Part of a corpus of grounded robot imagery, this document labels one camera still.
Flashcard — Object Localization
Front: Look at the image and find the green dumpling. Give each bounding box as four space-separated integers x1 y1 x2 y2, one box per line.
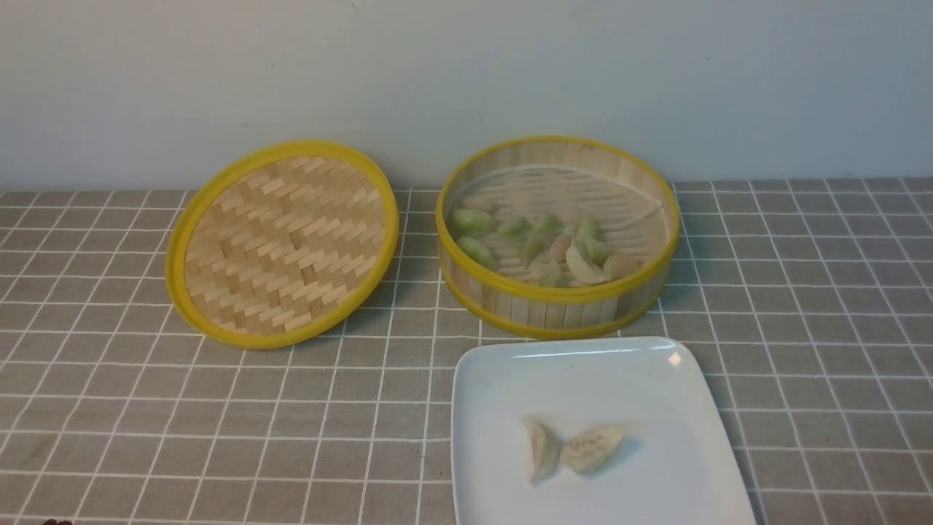
574 217 613 267
518 214 563 268
497 216 532 245
456 236 499 272
450 209 499 239

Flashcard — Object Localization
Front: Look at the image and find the cream dumpling on plate left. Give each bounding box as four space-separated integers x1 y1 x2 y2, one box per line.
523 419 562 486

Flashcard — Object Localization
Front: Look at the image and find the cream dumpling on plate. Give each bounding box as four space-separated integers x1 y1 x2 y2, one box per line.
560 424 626 476
523 419 562 486

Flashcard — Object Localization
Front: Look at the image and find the cream dumpling on plate right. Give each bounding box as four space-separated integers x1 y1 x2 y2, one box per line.
560 424 626 476

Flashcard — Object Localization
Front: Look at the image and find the white square plate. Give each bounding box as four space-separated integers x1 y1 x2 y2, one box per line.
450 336 756 524

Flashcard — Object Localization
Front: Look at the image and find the pink dumpling centre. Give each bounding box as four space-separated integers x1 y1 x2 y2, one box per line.
547 235 572 265

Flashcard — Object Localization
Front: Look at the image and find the pink dumpling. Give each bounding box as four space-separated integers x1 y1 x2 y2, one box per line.
602 252 642 281
547 235 572 265

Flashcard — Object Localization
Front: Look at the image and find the cream dumpling in steamer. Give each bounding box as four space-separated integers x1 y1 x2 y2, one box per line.
564 238 606 286

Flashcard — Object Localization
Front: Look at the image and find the bamboo steamer basket yellow rim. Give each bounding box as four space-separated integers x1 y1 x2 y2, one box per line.
434 136 680 340

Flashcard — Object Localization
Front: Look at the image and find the pink dumpling right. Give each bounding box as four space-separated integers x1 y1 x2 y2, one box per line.
602 252 642 281

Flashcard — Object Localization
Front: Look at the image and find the bamboo steamer lid yellow rim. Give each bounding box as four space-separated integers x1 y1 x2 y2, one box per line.
165 141 400 349

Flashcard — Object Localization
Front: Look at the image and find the grey checked tablecloth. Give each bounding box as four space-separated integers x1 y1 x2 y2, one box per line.
1 177 932 524

